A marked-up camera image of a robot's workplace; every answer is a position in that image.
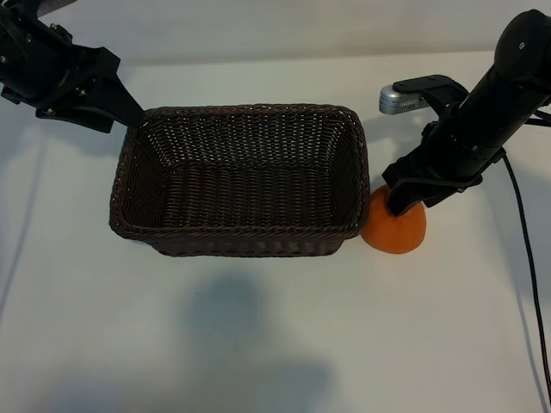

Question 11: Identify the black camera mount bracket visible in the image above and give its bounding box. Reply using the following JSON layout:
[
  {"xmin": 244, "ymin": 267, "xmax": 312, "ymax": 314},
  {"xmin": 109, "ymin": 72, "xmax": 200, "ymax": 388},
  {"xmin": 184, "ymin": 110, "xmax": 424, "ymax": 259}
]
[{"xmin": 393, "ymin": 75, "xmax": 469, "ymax": 126}]

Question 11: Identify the thin black cable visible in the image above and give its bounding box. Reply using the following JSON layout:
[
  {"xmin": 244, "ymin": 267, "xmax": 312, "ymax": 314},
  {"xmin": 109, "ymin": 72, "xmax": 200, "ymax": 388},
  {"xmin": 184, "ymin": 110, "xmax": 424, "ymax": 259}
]
[{"xmin": 498, "ymin": 150, "xmax": 546, "ymax": 413}]

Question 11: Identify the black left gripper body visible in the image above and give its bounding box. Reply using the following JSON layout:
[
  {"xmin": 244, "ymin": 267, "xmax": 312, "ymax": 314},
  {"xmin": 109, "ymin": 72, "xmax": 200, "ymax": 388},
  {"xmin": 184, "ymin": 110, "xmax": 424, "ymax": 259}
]
[{"xmin": 0, "ymin": 25, "xmax": 114, "ymax": 120}]

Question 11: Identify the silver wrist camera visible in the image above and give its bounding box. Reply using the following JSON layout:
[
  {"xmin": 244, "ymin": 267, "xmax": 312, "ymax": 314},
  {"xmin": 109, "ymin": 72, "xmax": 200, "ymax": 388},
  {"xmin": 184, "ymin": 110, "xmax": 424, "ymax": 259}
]
[{"xmin": 378, "ymin": 83, "xmax": 431, "ymax": 115}]

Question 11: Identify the orange citrus fruit with knob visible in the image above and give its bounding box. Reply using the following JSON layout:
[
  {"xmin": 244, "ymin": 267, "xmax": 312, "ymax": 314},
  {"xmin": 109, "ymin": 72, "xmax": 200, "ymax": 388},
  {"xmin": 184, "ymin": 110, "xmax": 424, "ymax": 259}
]
[{"xmin": 360, "ymin": 185, "xmax": 428, "ymax": 255}]

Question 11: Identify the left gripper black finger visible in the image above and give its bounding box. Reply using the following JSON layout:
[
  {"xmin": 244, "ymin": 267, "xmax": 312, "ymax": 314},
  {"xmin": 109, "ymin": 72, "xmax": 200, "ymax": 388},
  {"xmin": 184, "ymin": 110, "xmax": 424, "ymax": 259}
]
[
  {"xmin": 34, "ymin": 105, "xmax": 115, "ymax": 134},
  {"xmin": 71, "ymin": 45, "xmax": 143, "ymax": 126}
]

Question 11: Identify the dark brown woven wicker basket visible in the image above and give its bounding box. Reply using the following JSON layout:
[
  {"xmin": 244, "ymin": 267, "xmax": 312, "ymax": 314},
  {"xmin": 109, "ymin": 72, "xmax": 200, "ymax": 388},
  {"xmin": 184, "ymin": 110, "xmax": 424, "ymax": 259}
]
[{"xmin": 107, "ymin": 102, "xmax": 372, "ymax": 258}]

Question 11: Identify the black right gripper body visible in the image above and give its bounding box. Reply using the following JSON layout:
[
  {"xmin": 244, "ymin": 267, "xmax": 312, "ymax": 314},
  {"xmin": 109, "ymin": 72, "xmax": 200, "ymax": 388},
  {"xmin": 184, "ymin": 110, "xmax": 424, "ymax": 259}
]
[{"xmin": 382, "ymin": 122, "xmax": 505, "ymax": 194}]

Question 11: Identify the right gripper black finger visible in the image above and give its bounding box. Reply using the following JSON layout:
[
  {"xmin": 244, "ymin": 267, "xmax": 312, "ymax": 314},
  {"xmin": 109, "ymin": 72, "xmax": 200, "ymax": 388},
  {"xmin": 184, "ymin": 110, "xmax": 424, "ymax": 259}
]
[
  {"xmin": 389, "ymin": 185, "xmax": 431, "ymax": 217},
  {"xmin": 424, "ymin": 188, "xmax": 460, "ymax": 208}
]

